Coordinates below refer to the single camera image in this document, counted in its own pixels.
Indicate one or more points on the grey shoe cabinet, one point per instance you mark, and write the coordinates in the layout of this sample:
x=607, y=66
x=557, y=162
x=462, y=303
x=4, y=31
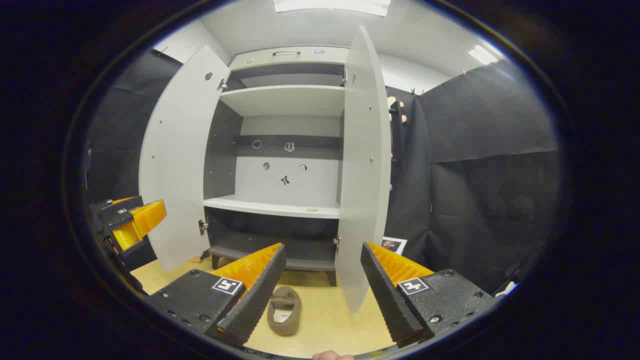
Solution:
x=280, y=100

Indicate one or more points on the large ceiling light panel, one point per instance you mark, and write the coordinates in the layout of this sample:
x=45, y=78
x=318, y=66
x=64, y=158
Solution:
x=330, y=6

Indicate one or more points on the black backdrop cloth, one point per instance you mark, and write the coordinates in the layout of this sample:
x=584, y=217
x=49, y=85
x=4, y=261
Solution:
x=480, y=190
x=120, y=140

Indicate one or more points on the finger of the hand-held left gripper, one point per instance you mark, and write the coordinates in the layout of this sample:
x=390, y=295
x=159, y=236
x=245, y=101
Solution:
x=145, y=217
x=120, y=207

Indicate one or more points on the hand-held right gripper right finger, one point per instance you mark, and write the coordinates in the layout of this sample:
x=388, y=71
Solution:
x=387, y=300

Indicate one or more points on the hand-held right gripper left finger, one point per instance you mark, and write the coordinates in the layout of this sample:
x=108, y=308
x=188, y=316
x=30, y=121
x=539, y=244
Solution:
x=255, y=300

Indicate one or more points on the grey cabinet door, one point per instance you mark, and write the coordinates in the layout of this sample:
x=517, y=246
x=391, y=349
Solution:
x=180, y=165
x=362, y=175

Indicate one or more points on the small ceiling light panel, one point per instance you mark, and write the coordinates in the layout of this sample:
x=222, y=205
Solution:
x=482, y=55

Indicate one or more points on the brown fuzzy shoe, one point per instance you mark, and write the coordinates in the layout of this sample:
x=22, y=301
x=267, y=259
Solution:
x=285, y=320

